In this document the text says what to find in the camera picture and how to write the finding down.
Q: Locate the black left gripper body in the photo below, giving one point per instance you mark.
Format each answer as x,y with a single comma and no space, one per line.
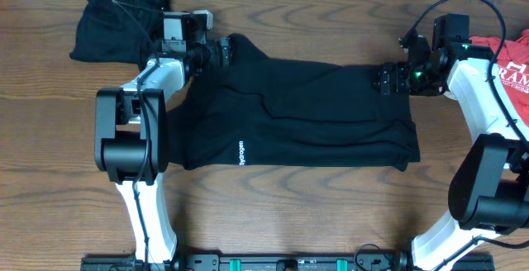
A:
206,55

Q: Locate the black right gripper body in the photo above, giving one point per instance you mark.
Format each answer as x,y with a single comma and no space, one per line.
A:
416,80

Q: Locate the black t-shirt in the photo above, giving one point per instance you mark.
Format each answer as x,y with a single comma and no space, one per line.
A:
264,111

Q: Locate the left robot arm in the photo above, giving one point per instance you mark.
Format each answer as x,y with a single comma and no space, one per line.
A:
131,145

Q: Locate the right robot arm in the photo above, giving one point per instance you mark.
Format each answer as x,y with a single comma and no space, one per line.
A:
488,196

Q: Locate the red printed t-shirt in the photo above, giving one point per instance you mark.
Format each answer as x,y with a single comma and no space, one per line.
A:
513,71

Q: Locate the folded black garment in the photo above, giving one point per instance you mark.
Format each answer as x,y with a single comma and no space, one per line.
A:
119,31

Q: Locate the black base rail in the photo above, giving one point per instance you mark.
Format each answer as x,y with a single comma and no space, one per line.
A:
289,262

